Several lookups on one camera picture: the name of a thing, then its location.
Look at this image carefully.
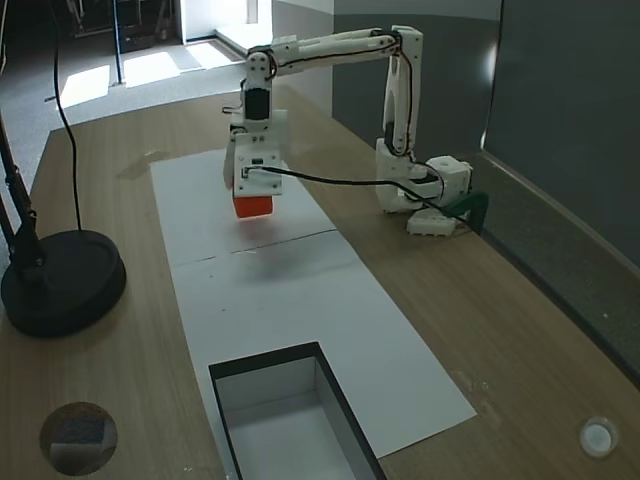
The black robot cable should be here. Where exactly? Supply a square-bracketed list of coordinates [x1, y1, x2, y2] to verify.
[241, 164, 490, 236]

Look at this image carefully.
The black lamp cable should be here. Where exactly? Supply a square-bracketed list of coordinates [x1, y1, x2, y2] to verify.
[46, 0, 85, 234]

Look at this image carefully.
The white paper sheet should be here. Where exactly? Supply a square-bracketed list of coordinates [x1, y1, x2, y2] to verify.
[169, 230, 479, 459]
[149, 144, 339, 267]

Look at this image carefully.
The clear tape strip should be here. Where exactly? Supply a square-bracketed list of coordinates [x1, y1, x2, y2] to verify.
[116, 149, 172, 180]

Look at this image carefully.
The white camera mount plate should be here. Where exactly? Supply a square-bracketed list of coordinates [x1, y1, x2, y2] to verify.
[233, 144, 285, 198]

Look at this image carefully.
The brown open box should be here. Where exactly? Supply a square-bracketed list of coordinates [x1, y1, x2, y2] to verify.
[207, 341, 389, 480]

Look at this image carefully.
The orange cube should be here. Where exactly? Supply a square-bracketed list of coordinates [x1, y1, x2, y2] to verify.
[233, 194, 277, 222]

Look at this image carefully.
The white round table cap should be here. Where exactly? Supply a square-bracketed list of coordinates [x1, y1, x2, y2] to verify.
[579, 415, 620, 459]

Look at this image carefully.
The green table clamp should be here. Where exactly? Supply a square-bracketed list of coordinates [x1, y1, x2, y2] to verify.
[443, 191, 492, 235]

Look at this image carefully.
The blue vertical pole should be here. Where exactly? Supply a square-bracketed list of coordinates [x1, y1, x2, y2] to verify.
[112, 0, 125, 85]

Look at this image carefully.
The black round lamp base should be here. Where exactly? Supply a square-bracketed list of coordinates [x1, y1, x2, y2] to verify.
[0, 229, 128, 339]

